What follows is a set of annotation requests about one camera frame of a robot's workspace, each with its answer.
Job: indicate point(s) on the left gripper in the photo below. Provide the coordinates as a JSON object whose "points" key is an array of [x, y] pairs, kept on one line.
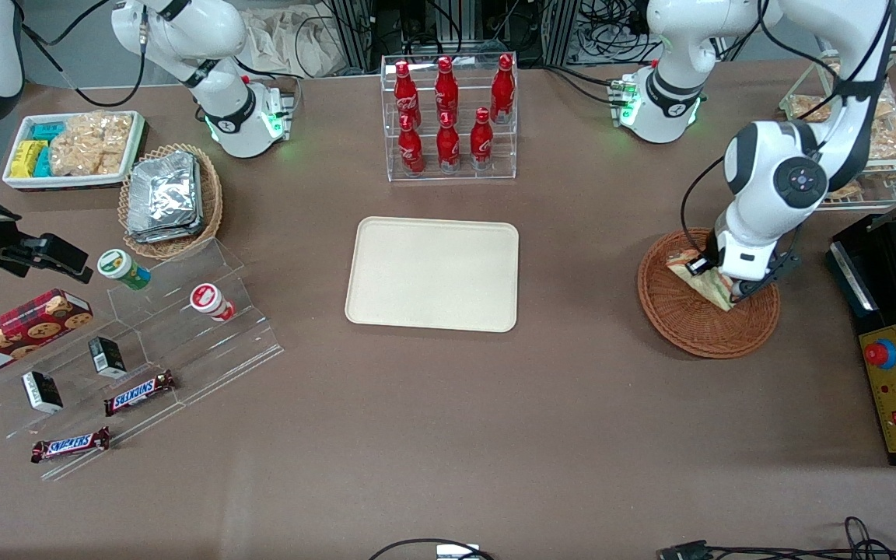
{"points": [[700, 265]]}

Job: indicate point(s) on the triangle sandwich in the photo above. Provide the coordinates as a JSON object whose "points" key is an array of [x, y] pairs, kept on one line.
{"points": [[708, 289]]}

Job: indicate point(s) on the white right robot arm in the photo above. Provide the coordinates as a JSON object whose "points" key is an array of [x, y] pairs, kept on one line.
{"points": [[222, 85]]}

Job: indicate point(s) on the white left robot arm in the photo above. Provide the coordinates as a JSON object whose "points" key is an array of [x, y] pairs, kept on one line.
{"points": [[775, 167]]}

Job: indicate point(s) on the round brown wicker basket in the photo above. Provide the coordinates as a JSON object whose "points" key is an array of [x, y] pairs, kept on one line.
{"points": [[697, 330]]}

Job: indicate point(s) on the white rectangular snack tray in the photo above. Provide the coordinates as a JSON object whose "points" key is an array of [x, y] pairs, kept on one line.
{"points": [[67, 182]]}

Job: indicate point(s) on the oval wicker basket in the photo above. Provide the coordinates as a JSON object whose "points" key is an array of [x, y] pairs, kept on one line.
{"points": [[211, 202]]}

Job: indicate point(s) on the cream plastic serving tray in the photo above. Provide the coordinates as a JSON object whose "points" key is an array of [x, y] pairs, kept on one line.
{"points": [[432, 272]]}

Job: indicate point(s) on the red tartan cookie box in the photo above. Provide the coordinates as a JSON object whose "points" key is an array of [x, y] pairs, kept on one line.
{"points": [[20, 330]]}

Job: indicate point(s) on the green lid yogurt cup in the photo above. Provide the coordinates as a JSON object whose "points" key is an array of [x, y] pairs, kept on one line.
{"points": [[120, 267]]}

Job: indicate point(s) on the yellow snack packet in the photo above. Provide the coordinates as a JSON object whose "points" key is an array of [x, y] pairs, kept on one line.
{"points": [[24, 166], [33, 148]]}

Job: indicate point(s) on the teal snack packet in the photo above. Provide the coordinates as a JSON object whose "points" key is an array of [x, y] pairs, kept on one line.
{"points": [[47, 131], [43, 162]]}

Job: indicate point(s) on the small black box barcode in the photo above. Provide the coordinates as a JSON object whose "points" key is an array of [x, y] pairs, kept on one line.
{"points": [[108, 356]]}

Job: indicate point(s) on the clear bag of crackers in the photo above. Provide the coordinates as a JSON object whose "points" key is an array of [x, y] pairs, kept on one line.
{"points": [[90, 144]]}

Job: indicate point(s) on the silver foil wrapped pack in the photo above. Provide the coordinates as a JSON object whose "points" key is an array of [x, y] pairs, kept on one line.
{"points": [[164, 232], [164, 187]]}

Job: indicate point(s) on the black control box yellow panel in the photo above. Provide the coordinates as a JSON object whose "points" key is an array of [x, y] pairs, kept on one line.
{"points": [[852, 280]]}

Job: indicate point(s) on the small black box white label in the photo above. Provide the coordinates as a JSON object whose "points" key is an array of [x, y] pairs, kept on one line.
{"points": [[42, 391]]}

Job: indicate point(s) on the clear bag of snacks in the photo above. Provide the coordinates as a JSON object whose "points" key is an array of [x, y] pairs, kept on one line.
{"points": [[806, 107], [895, 140], [845, 190]]}

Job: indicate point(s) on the Snickers chocolate bar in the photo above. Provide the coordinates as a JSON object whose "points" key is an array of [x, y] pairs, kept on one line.
{"points": [[139, 393], [71, 445]]}

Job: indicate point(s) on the clear acrylic tiered stand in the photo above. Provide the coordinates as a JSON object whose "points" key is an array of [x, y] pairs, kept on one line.
{"points": [[183, 350]]}

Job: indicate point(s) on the red lid yogurt cup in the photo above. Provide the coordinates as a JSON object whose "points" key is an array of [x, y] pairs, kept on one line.
{"points": [[211, 302]]}

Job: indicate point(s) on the red emergency stop button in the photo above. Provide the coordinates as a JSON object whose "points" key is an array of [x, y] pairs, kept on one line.
{"points": [[880, 354]]}

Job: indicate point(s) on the red cola bottle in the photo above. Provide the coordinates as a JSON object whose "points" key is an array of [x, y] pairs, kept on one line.
{"points": [[446, 89], [481, 140], [405, 93], [411, 148], [502, 89], [448, 144]]}

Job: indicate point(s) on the clear acrylic bottle rack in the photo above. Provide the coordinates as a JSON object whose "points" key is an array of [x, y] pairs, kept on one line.
{"points": [[452, 175]]}

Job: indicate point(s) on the beige crumpled cloth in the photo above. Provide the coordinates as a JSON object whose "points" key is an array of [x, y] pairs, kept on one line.
{"points": [[292, 39]]}

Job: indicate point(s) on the small white device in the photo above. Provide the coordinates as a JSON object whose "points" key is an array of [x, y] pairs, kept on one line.
{"points": [[457, 551]]}

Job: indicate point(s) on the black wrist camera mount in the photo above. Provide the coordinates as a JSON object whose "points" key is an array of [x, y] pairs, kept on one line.
{"points": [[782, 268]]}

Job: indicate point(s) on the aluminium frame post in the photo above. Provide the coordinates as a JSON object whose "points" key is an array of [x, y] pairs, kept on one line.
{"points": [[351, 31], [558, 31]]}

